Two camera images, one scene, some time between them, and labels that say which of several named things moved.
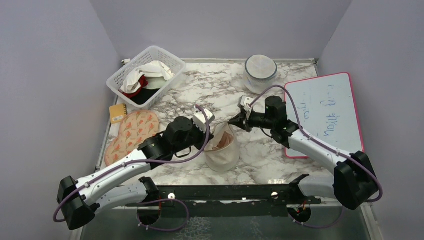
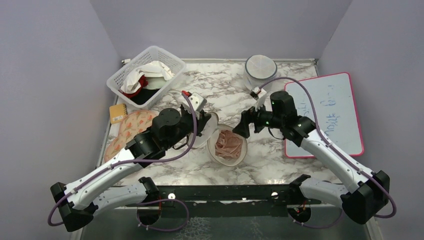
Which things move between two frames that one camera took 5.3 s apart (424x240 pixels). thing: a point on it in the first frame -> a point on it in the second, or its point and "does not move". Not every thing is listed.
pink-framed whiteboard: (327, 113) does not move
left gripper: (203, 138) -> (201, 123)
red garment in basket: (143, 82) does not move
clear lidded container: (260, 73) does not move
